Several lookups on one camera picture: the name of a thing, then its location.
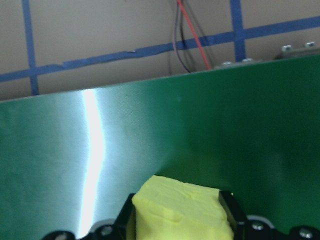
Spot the yellow foam block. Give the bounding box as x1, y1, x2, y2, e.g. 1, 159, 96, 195
126, 174, 235, 240

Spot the green conveyor belt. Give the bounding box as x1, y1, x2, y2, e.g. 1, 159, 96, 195
0, 41, 320, 240

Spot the black wire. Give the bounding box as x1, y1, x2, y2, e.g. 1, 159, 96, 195
169, 0, 193, 74

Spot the red wire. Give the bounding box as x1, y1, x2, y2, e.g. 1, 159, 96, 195
176, 0, 211, 70

